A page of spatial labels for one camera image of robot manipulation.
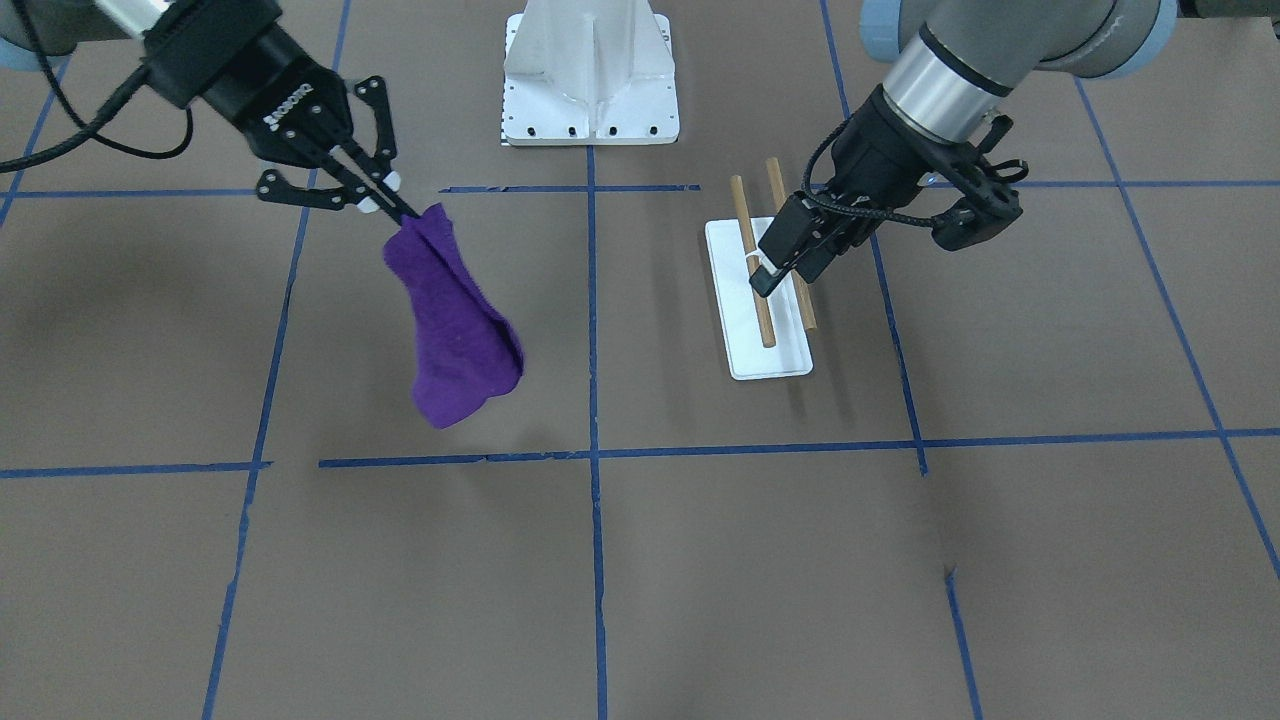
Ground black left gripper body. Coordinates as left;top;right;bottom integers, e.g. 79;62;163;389
790;87;966;250

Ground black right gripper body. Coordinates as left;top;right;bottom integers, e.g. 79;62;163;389
145;1;396;208

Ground purple towel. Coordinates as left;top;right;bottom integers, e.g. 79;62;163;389
383;202;525;429

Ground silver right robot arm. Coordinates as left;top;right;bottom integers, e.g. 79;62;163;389
3;1;413;222

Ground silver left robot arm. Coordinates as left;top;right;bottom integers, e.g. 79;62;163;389
750;1;1180;299

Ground wooden rack rod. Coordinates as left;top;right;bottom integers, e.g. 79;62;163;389
765;156;818;332
730;176;777;348

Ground white towel rack base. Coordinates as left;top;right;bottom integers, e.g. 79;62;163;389
704;219;813;380

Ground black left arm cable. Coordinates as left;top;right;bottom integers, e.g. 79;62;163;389
800;115;1030;231

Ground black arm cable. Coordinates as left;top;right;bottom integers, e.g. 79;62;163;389
0;0;196;167
800;115;1030;231

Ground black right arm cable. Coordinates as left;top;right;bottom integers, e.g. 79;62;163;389
0;0;196;167

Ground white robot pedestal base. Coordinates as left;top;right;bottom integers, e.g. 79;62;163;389
500;1;681;147

